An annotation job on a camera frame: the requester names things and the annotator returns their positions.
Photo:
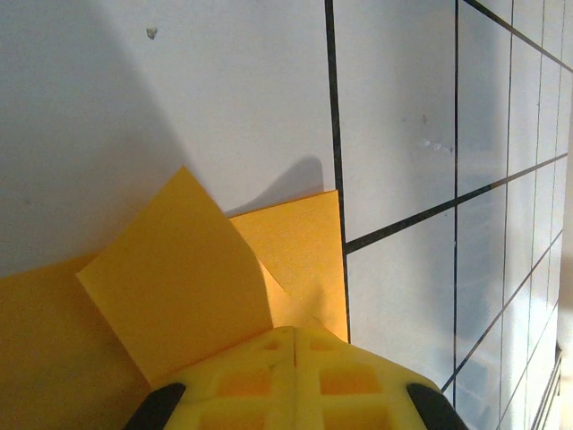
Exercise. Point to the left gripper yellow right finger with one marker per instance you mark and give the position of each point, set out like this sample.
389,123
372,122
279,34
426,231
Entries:
385,403

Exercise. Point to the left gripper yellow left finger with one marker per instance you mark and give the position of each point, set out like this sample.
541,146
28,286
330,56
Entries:
201,403

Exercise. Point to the orange cloth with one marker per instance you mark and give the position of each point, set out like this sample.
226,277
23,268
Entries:
179,269

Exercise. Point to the aluminium side rail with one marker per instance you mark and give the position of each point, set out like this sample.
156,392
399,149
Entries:
566,394

